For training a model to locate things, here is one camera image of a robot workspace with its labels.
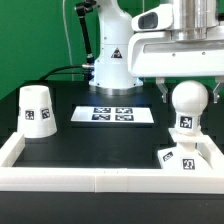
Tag white lamp bulb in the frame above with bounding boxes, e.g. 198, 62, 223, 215
172, 80, 208, 135

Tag white U-shaped fence frame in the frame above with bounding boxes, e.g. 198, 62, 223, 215
0, 132, 224, 194

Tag white marker tag plate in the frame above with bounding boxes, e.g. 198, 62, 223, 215
71, 106, 154, 124

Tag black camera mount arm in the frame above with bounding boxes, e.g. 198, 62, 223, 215
74, 0, 96, 64

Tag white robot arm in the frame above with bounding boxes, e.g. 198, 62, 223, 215
89, 0, 224, 96

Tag white lamp shade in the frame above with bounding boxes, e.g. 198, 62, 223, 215
17, 85, 57, 138

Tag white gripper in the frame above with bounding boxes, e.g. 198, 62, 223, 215
128, 3, 224, 103

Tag white lamp base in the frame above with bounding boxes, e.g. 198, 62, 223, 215
157, 128, 211, 172

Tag white cable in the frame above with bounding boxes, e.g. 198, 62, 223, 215
61, 0, 76, 82

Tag black cable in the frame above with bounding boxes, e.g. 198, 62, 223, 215
39, 64, 93, 82

